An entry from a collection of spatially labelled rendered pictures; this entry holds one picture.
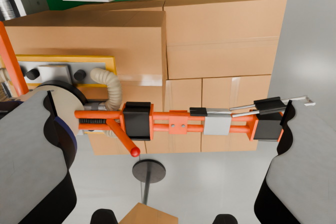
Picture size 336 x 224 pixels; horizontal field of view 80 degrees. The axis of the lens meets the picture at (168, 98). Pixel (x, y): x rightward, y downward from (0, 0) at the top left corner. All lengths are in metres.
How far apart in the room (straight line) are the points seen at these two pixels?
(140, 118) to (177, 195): 2.42
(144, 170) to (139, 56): 1.92
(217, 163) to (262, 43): 1.61
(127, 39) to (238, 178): 2.32
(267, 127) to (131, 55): 0.48
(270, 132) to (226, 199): 2.48
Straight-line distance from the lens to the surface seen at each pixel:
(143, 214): 1.88
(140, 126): 0.56
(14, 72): 0.61
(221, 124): 0.56
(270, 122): 0.59
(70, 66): 0.67
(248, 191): 2.99
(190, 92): 1.24
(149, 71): 0.75
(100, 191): 3.02
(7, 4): 1.38
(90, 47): 0.77
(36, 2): 1.34
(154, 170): 2.51
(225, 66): 1.20
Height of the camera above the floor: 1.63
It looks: 60 degrees down
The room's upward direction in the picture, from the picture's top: 177 degrees counter-clockwise
